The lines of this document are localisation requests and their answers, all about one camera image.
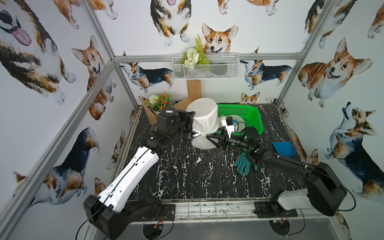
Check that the artificial fern and white flowers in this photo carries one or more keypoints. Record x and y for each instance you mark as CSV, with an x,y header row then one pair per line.
x,y
195,56

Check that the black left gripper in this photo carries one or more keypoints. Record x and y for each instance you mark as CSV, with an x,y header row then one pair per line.
x,y
186,120

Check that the artificial flower plant in pot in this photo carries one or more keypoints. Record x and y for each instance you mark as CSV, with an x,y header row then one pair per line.
x,y
163,99

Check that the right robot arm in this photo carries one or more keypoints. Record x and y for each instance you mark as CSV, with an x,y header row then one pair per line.
x,y
321,190

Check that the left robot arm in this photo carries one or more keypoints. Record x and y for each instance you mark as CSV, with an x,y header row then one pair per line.
x,y
110,212

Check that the white wire wall basket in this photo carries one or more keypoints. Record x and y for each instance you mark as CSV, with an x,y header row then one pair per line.
x,y
221,66

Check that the wooden shelf stand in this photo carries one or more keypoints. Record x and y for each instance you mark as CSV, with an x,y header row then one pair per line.
x,y
194,93

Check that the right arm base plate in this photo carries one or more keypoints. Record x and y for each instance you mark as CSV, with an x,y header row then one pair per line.
x,y
272,210

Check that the white plant pot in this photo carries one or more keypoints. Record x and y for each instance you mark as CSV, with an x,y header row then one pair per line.
x,y
156,109

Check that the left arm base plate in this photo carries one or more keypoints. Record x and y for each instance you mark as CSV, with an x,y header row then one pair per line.
x,y
163,212

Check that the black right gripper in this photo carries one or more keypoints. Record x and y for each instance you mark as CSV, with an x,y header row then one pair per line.
x,y
222,140

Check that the teal rubber glove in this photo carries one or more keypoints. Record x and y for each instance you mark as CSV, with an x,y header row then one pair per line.
x,y
243,165

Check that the green plastic basket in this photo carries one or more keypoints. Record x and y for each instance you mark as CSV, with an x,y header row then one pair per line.
x,y
250,115

